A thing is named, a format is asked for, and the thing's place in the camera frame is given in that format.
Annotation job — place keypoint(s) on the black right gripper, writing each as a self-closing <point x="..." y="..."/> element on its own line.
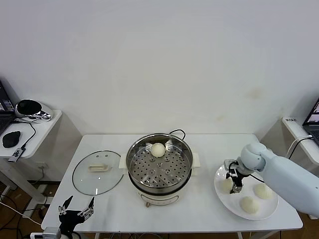
<point x="238" y="178"/>

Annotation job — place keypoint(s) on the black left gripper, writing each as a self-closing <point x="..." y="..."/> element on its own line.
<point x="69" y="220"/>

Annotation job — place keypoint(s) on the white steamed baozi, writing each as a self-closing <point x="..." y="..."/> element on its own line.
<point x="225" y="186"/>
<point x="157" y="150"/>
<point x="249" y="204"/>
<point x="263" y="191"/>

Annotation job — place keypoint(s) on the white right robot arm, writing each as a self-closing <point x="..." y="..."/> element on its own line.
<point x="286" y="174"/>

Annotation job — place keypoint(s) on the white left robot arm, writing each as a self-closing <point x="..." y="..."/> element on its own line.
<point x="66" y="236"/>

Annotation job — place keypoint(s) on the perforated steel steamer basket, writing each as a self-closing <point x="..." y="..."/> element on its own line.
<point x="159" y="176"/>

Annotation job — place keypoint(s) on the white round plate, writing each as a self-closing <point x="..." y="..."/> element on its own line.
<point x="224" y="199"/>

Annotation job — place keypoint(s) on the white work table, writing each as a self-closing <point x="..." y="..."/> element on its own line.
<point x="112" y="214"/>

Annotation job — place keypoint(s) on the white electric cooker base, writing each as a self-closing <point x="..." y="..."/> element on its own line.
<point x="159" y="198"/>

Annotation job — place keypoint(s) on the grey usb adapter dongle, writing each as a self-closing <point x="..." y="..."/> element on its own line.
<point x="17" y="154"/>

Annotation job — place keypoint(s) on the white side table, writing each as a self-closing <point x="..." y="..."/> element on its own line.
<point x="45" y="132"/>
<point x="294" y="128"/>

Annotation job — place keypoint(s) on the small printed label sticker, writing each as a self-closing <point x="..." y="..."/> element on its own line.
<point x="291" y="120"/>

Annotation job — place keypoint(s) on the black computer mouse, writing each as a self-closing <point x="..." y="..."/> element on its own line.
<point x="11" y="139"/>

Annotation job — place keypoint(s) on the black open laptop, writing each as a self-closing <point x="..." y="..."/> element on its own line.
<point x="314" y="129"/>
<point x="5" y="119"/>

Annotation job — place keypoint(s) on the shiny black helmet object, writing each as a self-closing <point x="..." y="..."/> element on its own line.
<point x="27" y="107"/>

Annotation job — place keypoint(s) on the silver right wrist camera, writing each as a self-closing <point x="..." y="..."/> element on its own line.
<point x="227" y="164"/>

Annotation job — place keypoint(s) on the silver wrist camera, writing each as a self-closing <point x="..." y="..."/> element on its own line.
<point x="47" y="232"/>
<point x="227" y="164"/>

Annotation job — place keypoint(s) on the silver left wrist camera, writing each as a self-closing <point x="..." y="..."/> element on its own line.
<point x="47" y="232"/>

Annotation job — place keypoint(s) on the white wall socket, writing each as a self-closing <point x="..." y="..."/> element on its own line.
<point x="43" y="165"/>

